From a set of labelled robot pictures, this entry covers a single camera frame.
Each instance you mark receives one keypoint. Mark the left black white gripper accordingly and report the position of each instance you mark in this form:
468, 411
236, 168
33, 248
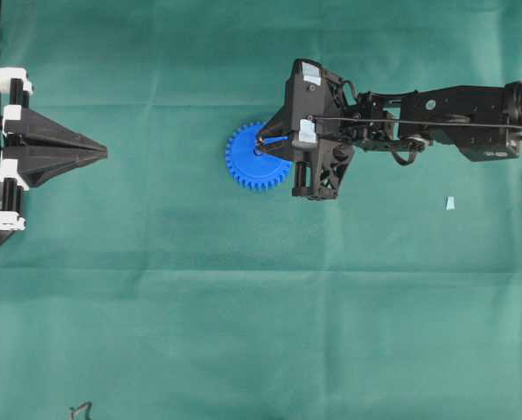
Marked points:
22, 168

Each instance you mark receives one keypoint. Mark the light blue tape piece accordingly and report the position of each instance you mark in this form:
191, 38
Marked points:
450, 203

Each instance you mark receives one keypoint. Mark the green table cloth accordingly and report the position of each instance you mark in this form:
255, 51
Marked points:
154, 286

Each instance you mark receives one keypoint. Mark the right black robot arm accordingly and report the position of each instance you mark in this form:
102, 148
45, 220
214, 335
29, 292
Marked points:
483, 123

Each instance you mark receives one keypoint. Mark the blue plastic gear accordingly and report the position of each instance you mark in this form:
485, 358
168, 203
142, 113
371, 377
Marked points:
250, 168

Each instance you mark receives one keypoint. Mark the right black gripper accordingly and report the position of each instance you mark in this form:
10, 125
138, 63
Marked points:
314, 107

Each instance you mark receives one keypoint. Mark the thin bent wire clip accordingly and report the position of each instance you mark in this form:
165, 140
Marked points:
82, 411

